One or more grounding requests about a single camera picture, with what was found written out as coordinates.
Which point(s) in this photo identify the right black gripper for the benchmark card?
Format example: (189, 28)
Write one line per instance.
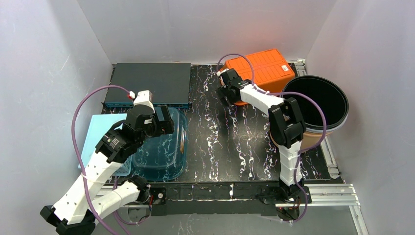
(225, 89)

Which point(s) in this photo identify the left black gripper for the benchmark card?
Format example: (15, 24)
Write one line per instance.
(165, 119)

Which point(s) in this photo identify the dark teal transparent container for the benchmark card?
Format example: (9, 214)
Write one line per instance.
(163, 158)

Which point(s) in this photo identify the orange plastic tray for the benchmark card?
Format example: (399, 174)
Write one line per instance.
(271, 71)

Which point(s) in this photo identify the light blue perforated basket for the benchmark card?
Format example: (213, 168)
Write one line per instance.
(99, 125)

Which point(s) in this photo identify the tan bucket with black liner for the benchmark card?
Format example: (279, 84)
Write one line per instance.
(328, 96)

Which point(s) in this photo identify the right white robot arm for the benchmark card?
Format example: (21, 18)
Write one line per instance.
(286, 124)

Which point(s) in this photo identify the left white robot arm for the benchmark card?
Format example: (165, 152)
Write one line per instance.
(78, 210)

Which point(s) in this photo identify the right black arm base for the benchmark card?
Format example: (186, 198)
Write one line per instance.
(291, 201)

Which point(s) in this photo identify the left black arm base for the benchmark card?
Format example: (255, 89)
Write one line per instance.
(152, 196)

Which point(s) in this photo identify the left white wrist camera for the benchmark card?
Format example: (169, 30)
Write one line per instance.
(142, 102)

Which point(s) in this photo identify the dark blue network switch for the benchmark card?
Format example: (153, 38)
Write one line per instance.
(169, 83)

